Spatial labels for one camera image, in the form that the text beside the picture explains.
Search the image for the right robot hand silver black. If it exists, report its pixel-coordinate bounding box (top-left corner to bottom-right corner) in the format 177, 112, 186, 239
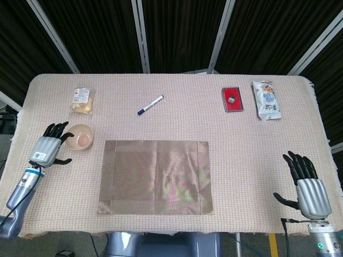
273, 150, 333, 220

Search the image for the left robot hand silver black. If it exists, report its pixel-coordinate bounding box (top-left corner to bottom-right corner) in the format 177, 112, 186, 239
28, 121, 75, 169

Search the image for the beige bowl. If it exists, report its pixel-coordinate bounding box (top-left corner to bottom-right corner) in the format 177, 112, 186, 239
65, 124, 94, 150

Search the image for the brown woven placemat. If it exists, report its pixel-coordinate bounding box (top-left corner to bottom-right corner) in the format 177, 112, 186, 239
96, 140, 214, 216

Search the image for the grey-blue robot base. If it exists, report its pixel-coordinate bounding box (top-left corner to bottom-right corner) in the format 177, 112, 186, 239
106, 232, 222, 257

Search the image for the black equipment rack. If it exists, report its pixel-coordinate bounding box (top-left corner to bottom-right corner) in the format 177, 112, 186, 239
0, 112, 18, 134

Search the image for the clear bag of biscuits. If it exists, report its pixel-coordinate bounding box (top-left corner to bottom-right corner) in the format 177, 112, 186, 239
70, 87, 96, 116

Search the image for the beige waffle tablecloth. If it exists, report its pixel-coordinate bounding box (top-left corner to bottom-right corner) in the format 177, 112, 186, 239
0, 73, 335, 239

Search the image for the white snack packet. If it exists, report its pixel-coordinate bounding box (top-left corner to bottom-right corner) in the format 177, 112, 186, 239
251, 81, 283, 121

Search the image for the white marker with blue cap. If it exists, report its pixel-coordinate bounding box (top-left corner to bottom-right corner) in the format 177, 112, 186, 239
137, 95, 165, 116

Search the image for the red ink pad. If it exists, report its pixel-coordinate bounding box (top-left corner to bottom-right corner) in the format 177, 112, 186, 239
221, 86, 245, 112

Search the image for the black right hand cable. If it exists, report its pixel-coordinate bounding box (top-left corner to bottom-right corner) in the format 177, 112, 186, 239
280, 217, 330, 257

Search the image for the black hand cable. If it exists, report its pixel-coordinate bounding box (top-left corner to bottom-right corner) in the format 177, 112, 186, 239
280, 217, 330, 257
0, 165, 43, 228

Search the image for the black left hand cable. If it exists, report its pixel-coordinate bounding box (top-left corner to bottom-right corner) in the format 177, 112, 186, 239
0, 165, 43, 228

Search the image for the blue floor cable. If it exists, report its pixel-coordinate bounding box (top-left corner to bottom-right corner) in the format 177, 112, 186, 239
223, 232, 255, 257

